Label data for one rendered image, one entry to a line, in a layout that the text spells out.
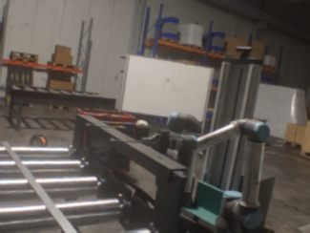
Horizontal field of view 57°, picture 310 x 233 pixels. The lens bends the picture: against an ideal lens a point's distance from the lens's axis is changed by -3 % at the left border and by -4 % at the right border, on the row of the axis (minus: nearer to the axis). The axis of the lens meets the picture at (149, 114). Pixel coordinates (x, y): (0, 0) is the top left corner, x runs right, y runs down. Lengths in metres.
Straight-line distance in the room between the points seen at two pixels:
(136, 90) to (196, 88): 1.30
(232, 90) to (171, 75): 3.90
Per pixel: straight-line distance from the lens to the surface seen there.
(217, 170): 2.58
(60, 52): 10.70
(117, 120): 3.94
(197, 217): 2.48
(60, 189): 1.61
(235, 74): 2.50
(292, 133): 11.34
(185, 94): 6.38
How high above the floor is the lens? 1.50
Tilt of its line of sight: 7 degrees down
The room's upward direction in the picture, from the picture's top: 9 degrees clockwise
